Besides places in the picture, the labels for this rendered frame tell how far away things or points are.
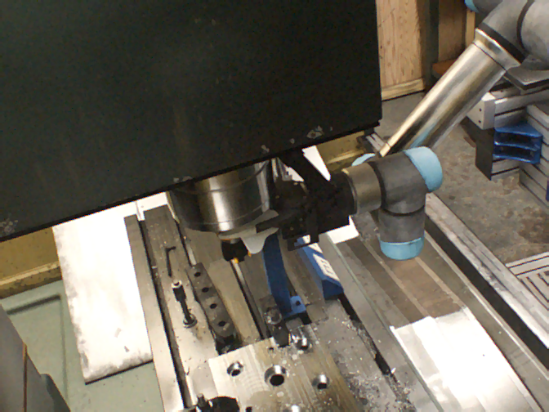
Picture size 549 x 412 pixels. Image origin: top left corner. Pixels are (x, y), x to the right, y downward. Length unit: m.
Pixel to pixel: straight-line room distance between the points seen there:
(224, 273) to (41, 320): 0.78
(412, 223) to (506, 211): 2.15
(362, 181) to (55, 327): 1.38
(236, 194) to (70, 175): 0.22
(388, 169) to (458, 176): 2.41
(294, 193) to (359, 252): 0.93
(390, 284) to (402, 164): 0.78
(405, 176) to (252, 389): 0.51
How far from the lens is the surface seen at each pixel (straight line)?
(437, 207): 1.88
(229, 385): 1.24
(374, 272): 1.77
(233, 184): 0.81
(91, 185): 0.72
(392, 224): 1.03
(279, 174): 1.27
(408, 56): 4.06
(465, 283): 1.82
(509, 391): 1.55
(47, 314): 2.18
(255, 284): 1.54
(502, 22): 1.10
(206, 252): 1.67
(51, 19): 0.65
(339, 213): 0.98
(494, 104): 1.77
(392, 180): 0.97
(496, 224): 3.09
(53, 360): 2.03
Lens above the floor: 1.95
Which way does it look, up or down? 37 degrees down
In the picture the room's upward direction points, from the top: 11 degrees counter-clockwise
